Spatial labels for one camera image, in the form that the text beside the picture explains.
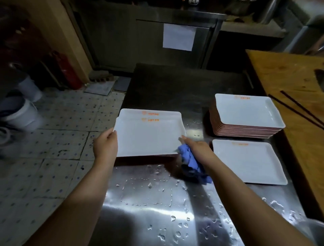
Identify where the person's left hand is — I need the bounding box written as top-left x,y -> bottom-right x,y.
93,127 -> 119,167

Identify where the person's right hand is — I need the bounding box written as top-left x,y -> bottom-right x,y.
180,135 -> 218,173

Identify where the blue cloth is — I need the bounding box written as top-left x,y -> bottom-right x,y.
177,144 -> 213,185

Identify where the stack of white plates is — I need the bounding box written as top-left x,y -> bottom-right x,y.
209,93 -> 286,139
117,108 -> 183,120

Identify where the white rectangular plate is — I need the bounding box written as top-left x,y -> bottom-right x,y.
212,139 -> 289,186
112,117 -> 187,157

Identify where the steel work table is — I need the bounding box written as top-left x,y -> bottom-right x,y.
88,63 -> 324,246

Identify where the person's left forearm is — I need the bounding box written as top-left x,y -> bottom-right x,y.
24,159 -> 116,246

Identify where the person's right forearm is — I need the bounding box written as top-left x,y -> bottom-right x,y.
205,159 -> 314,246

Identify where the loose light floor tile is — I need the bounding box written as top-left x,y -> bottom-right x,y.
84,80 -> 117,96

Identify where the dark grey tile piece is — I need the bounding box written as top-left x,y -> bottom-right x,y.
114,76 -> 132,92

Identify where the grey brick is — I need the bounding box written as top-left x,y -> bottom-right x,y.
89,70 -> 114,82

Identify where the red fire extinguisher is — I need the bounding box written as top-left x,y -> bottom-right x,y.
49,50 -> 83,90

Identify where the white plastic bucket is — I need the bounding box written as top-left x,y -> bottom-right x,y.
0,97 -> 42,131
16,75 -> 42,102

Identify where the stainless steel cabinet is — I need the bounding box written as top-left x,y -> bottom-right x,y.
62,0 -> 227,73

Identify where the white paper sheet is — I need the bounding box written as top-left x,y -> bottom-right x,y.
162,23 -> 197,52

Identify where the wooden table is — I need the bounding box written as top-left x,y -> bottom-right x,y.
245,49 -> 324,216

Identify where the dark storage rack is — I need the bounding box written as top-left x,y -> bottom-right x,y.
0,7 -> 54,89

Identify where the beige side counter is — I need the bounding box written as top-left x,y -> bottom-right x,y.
220,19 -> 287,39

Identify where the clear glass bowl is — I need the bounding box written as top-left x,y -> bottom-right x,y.
297,218 -> 324,246

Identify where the white chest freezer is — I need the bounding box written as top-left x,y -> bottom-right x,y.
272,0 -> 324,55

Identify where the steel cleaver with dark handle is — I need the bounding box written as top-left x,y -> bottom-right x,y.
315,69 -> 324,93

